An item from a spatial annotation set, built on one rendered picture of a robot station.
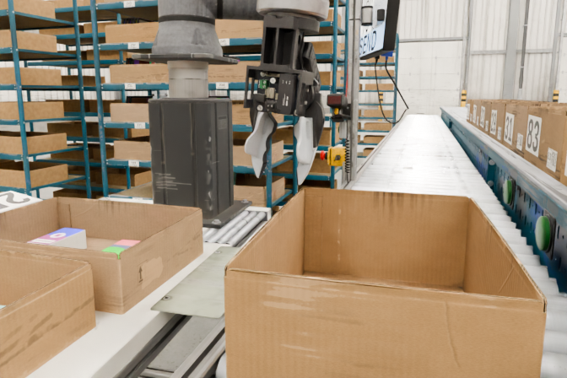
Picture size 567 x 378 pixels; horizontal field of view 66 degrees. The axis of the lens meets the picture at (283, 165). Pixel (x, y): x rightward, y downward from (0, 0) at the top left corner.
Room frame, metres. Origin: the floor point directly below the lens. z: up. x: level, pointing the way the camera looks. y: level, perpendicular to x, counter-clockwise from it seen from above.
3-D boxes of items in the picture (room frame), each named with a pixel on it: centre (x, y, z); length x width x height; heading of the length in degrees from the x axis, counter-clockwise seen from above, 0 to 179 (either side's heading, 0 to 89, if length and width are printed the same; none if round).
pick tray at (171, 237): (0.82, 0.39, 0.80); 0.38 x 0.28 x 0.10; 74
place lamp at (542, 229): (0.85, -0.53, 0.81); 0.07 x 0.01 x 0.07; 162
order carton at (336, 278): (0.56, -0.13, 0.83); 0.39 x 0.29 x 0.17; 166
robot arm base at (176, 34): (1.22, 0.26, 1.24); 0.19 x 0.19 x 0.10
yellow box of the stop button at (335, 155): (1.71, -0.20, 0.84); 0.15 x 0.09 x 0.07; 162
